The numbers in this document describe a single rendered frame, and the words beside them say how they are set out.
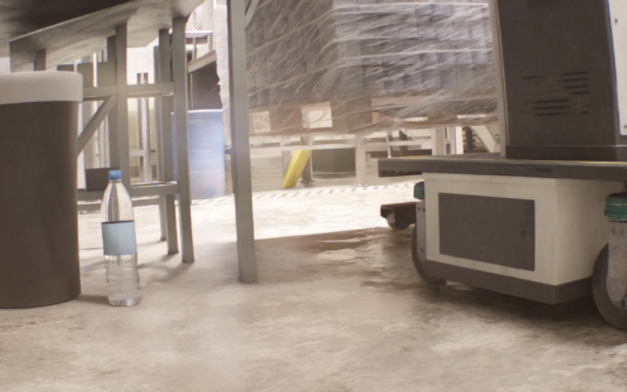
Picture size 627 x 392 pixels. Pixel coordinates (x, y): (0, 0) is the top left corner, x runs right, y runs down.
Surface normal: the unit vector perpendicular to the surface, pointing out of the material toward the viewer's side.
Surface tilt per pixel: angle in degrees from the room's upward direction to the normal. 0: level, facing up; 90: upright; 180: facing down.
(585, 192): 90
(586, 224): 90
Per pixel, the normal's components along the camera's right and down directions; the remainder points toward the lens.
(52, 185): 0.85, 0.06
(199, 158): 0.14, 0.01
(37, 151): 0.68, 0.08
